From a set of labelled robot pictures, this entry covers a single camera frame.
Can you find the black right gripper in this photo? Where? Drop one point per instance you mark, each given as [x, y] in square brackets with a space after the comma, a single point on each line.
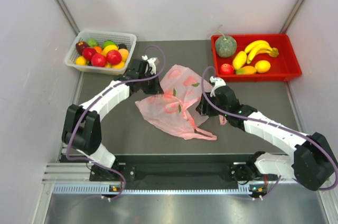
[205, 109]

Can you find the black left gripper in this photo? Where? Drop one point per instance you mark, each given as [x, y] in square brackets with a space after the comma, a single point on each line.
[156, 88]

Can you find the pink translucent plastic bag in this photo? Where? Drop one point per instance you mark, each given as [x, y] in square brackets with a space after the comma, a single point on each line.
[174, 111]

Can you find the green netted melon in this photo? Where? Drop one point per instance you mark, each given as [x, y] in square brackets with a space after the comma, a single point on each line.
[225, 45]

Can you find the yellow banana bunch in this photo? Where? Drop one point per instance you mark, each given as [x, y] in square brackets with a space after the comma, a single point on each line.
[259, 47]

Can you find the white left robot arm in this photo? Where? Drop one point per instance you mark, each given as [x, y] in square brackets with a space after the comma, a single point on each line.
[82, 125]

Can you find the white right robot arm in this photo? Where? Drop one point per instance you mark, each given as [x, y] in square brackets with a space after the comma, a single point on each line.
[308, 159]

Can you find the yellow fruit front in basket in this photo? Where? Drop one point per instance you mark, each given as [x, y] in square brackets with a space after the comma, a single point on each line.
[118, 66]

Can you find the dark fruit back in basket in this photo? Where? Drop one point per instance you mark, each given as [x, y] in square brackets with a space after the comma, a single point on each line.
[122, 46]

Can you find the dark red fruit in basket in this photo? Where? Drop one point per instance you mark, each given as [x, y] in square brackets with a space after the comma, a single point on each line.
[80, 46]

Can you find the red apple in tray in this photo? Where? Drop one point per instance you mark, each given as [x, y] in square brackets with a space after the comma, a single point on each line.
[227, 69]

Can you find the orange peach in basket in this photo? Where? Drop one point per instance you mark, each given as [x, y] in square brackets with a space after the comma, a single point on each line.
[124, 53]

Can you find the red apple right in basket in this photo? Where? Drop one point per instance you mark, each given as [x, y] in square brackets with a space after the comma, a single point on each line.
[114, 57]

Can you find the red apple in basket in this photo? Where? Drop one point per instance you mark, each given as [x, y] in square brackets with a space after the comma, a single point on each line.
[114, 57]
[98, 60]
[88, 53]

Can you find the white perforated plastic basket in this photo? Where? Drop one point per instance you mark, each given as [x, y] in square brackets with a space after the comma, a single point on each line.
[101, 36]

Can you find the orange green mango in tray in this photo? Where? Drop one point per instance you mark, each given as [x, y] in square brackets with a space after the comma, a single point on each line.
[246, 70]

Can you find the yellow banana in basket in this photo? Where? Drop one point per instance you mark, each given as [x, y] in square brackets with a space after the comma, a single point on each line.
[109, 48]

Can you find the yellow mango in tray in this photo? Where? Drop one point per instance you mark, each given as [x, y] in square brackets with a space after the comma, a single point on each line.
[239, 60]

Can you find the red apple middle in basket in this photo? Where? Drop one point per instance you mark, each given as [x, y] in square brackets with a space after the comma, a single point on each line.
[98, 60]

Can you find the green apple in basket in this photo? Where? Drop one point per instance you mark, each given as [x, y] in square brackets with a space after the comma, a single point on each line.
[108, 43]

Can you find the small orange in basket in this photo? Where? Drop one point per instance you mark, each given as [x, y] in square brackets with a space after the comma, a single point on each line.
[98, 49]

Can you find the yellow lemon in tray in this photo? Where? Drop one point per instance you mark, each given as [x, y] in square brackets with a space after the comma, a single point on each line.
[262, 66]

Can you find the red apple left in basket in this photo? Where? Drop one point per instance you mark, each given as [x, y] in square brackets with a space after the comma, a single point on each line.
[88, 53]

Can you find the green lime in basket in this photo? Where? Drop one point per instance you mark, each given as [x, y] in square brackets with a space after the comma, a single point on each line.
[92, 42]

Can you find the yellow lemon in basket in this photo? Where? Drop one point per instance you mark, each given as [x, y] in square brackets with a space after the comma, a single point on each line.
[81, 61]

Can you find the red plastic tray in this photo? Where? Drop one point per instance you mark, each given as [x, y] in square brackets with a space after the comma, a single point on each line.
[285, 67]

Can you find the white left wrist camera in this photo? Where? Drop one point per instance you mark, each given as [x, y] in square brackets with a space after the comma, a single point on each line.
[152, 63]

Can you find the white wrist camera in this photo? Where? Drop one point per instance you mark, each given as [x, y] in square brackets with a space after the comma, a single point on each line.
[152, 63]
[216, 83]

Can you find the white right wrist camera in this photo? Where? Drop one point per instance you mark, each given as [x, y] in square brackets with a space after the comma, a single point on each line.
[216, 83]

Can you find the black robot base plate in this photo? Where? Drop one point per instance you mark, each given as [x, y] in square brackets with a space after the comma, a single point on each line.
[214, 169]

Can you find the grey slotted cable duct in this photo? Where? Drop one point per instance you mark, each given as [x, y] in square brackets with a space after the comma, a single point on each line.
[108, 189]

